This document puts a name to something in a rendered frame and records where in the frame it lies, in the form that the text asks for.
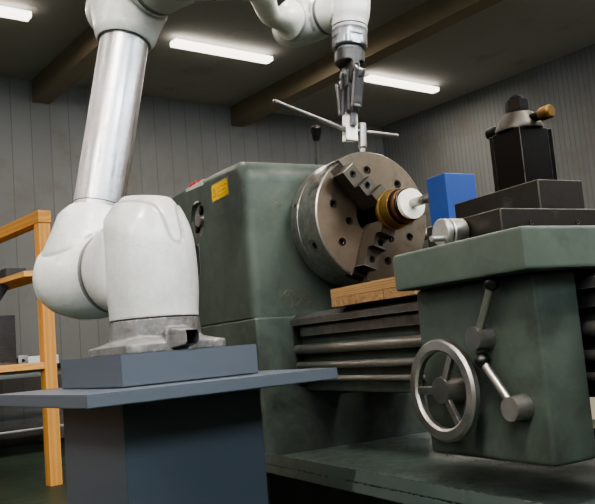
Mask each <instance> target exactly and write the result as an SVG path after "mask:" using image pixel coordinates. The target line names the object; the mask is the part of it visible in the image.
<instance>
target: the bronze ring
mask: <svg viewBox="0 0 595 504"><path fill-rule="evenodd" d="M406 189H409V188H404V189H395V190H394V189H390V190H386V191H384V192H383V193H382V194H381V195H380V196H379V197H378V200H377V203H376V208H375V213H376V217H377V219H378V220H379V221H381V223H382V224H383V225H384V226H386V227H387V228H389V229H392V230H397V229H401V228H403V227H404V226H406V225H408V224H410V223H411V222H412V221H414V220H416V219H418V218H416V219H407V218H405V217H404V216H403V215H402V214H401V213H400V211H399V209H398V205H397V200H398V196H399V194H400V193H401V192H402V191H403V190H406Z"/></svg>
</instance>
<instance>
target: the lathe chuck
mask: <svg viewBox="0 0 595 504"><path fill-rule="evenodd" d="M336 163H340V164H341V165H342V166H343V167H345V166H347V165H349V164H351V163H353V164H354V165H355V166H356V168H357V169H358V170H359V171H360V173H361V174H362V175H363V177H364V178H365V177H367V176H370V178H371V179H372V180H373V182H374V183H375V184H376V185H377V186H378V185H380V184H382V185H383V186H384V188H385V189H386V190H390V189H394V190H395V189H404V188H413V189H416V190H418V189H417V187H416V185H415V183H414V182H413V180H412V179H411V177H410V176H409V175H408V174H407V172H406V171H405V170H404V169H403V168H402V167H401V166H399V165H398V164H397V163H396V162H394V161H393V160H391V159H389V158H387V157H385V156H383V155H380V154H377V153H372V152H356V153H352V154H349V155H346V156H344V157H342V158H340V159H338V160H336V161H333V162H331V163H329V164H327V165H325V166H323V167H322V168H320V169H319V170H318V171H316V172H315V173H314V174H313V175H312V176H311V178H310V179H309V180H308V182H307V183H306V185H305V187H304V189H303V191H302V194H301V196H300V200H299V205H298V228H299V233H300V237H301V240H302V243H303V246H304V248H305V250H306V252H307V254H308V255H309V257H310V258H311V260H312V261H313V263H314V264H315V265H316V266H317V267H318V268H319V269H320V270H321V271H322V272H323V273H324V274H326V275H327V276H328V277H330V278H332V279H333V280H335V281H337V282H340V283H343V284H346V285H355V284H360V283H366V282H371V281H376V280H381V279H386V278H391V277H395V274H394V264H393V257H394V256H396V255H400V254H404V253H408V252H412V251H417V250H421V249H422V247H423V244H424V240H425V234H426V215H425V214H424V215H421V216H420V217H419V218H418V219H416V220H414V221H412V222H411V223H410V224H408V225H406V226H404V227H403V228H401V229H397V230H396V231H395V235H394V238H390V239H389V241H388V246H387V250H386V251H384V252H381V256H380V261H379V265H378V270H375V271H370V272H367V276H366V278H364V280H362V279H358V278H355V277H353V276H350V275H352V274H353V271H354V267H355V262H356V258H357V254H358V249H359V245H360V241H361V236H362V232H363V229H362V228H361V227H360V225H359V223H358V220H357V209H358V207H357V206H356V204H355V203H354V202H353V200H352V199H351V198H350V197H349V195H348V194H347V193H346V192H345V190H344V189H343V188H342V186H341V185H340V184H339V183H338V181H337V180H336V179H335V177H334V176H333V175H332V174H331V172H330V171H329V169H330V168H331V167H332V166H333V165H335V164H336ZM375 208H376V206H374V207H371V208H368V209H365V210H364V212H365V213H366V215H367V217H368V221H369V224H370V223H373V222H376V221H379V220H378V219H377V217H376V213H375ZM311 240H314V241H315V242H316V243H317V245H318V247H319V252H315V251H314V250H313V249H312V247H311V245H310V241H311Z"/></svg>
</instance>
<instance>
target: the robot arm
mask: <svg viewBox="0 0 595 504"><path fill-rule="evenodd" d="M195 1H224V0H87V1H86V7H85V12H86V17H87V20H88V22H89V24H90V26H91V27H92V29H93V30H94V34H95V37H96V39H97V41H98V43H99V47H98V53H97V59H96V66H95V72H94V78H93V84H92V90H91V96H90V102H89V108H88V114H87V120H86V126H85V132H84V138H83V144H82V150H81V156H80V162H79V168H78V175H77V181H76V187H75V193H74V199H73V204H70V205H69V206H67V207H66V208H65V209H63V210H62V211H61V212H60V213H59V214H58V215H57V217H56V220H55V223H54V225H53V228H52V230H51V233H50V235H49V237H48V240H47V242H46V244H45V246H44V248H43V251H42V252H41V253H40V254H39V256H38V257H37V259H36V262H35V265H34V269H33V278H32V280H33V288H34V291H35V294H36V296H37V297H38V299H39V300H40V301H41V303H42V304H43V305H44V306H46V307H47V308H48V309H50V310H51V311H53V312H55V313H57V314H60V315H63V316H66V317H70V318H73V319H79V320H90V319H100V318H106V317H109V322H110V325H109V342H108V343H107V344H104V345H102V346H99V347H96V348H93V349H90V350H89V351H88V353H89V358H93V357H103V356H114V355H125V354H138V353H150V352H162V351H175V350H187V349H199V348H212V347H224V346H226V342H225V338H219V337H213V336H207V335H203V334H202V332H201V326H200V320H199V306H198V305H199V280H198V267H197V257H196V249H195V243H194V238H193V234H192V230H191V228H190V225H189V222H188V220H187V218H186V216H185V214H184V212H183V211H182V209H181V207H180V206H179V205H177V204H176V203H175V202H174V201H173V200H172V199H171V198H169V197H166V196H157V195H132V196H127V191H128V185H129V178H130V171H131V164H132V157H133V150H134V143H135V136H136V129H137V122H138V116H139V109H140V102H141V95H142V88H143V81H144V74H145V67H146V60H147V54H148V53H149V52H150V51H151V50H152V49H153V48H154V46H155V44H156V42H157V39H158V37H159V35H160V33H161V31H162V29H163V27H164V25H165V23H166V21H167V18H168V15H170V14H171V13H173V12H175V11H177V10H179V9H181V8H183V7H186V6H188V5H191V4H193V3H194V2H195ZM248 1H250V2H251V4H252V5H253V7H254V9H255V11H256V13H257V15H258V17H259V19H260V20H261V21H262V22H263V23H264V24H265V25H267V26H269V27H271V28H272V33H273V36H274V38H275V40H276V41H277V42H278V43H279V44H280V45H282V46H284V47H289V48H298V47H303V46H307V45H310V44H313V43H315V42H318V41H320V40H323V39H325V38H326V37H328V36H330V35H332V49H333V51H334V52H335V65H336V67H338V68H339V69H340V77H339V79H340V82H339V84H338V83H336V84H335V89H336V93H337V105H338V116H339V117H342V126H344V127H346V132H343V131H342V142H343V143H348V144H354V142H357V141H358V115H357V114H358V112H359V109H361V108H362V97H363V84H364V75H365V71H366V69H365V68H361V67H363V66H364V64H365V51H366V49H367V33H368V29H367V27H368V21H369V18H370V0H286V1H284V2H283V3H282V4H281V5H280V6H278V4H277V0H248Z"/></svg>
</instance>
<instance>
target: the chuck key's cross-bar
mask: <svg viewBox="0 0 595 504"><path fill-rule="evenodd" d="M272 103H273V104H275V105H278V106H280V107H283V108H286V109H288V110H291V111H293V112H296V113H298V114H301V115H303V116H306V117H308V118H311V119H313V120H316V121H318V122H321V123H323V124H326V125H328V126H331V127H333V128H336V129H338V130H341V131H343V132H346V127H344V126H342V125H339V124H337V123H334V122H332V121H329V120H327V119H324V118H322V117H319V116H317V115H314V114H312V113H309V112H307V111H304V110H302V109H299V108H297V107H294V106H292V105H289V104H287V103H284V102H282V101H279V100H277V99H273V102H272ZM367 135H373V136H381V137H390V138H398V137H399V134H397V133H389V132H380V131H372V130H367Z"/></svg>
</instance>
